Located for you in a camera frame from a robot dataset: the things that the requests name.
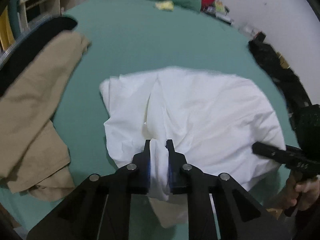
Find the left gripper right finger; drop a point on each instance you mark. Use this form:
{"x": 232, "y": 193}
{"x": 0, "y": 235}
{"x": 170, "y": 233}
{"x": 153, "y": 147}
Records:
{"x": 218, "y": 206}

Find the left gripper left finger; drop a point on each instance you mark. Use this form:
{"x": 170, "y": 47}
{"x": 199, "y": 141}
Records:
{"x": 99, "y": 208}

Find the white hooded zip jacket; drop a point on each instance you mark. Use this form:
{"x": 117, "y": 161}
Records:
{"x": 212, "y": 118}

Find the black clothes pile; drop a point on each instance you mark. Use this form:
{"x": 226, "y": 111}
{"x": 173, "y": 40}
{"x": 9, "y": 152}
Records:
{"x": 299, "y": 106}

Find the person's right hand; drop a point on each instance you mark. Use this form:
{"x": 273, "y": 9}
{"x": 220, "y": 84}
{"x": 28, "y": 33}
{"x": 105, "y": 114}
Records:
{"x": 300, "y": 194}

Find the beige folded trousers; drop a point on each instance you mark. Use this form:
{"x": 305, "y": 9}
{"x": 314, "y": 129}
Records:
{"x": 34, "y": 159}

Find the books and snack pile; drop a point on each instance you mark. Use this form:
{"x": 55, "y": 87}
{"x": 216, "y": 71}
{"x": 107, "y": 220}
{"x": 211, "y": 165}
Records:
{"x": 219, "y": 11}

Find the green bed sheet mattress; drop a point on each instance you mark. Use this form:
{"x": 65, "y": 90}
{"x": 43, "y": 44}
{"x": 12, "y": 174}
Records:
{"x": 131, "y": 36}

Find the yellow curtain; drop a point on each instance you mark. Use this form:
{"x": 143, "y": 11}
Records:
{"x": 6, "y": 35}

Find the black garment at bed edge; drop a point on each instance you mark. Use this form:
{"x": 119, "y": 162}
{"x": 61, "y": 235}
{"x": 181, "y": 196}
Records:
{"x": 29, "y": 44}

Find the yellow plastic packet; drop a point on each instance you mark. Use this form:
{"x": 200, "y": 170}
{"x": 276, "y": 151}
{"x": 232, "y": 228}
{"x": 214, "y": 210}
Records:
{"x": 165, "y": 5}

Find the cream wooden desk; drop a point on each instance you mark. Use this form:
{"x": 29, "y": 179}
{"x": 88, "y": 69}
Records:
{"x": 29, "y": 12}

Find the teal curtain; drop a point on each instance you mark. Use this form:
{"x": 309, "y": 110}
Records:
{"x": 13, "y": 18}

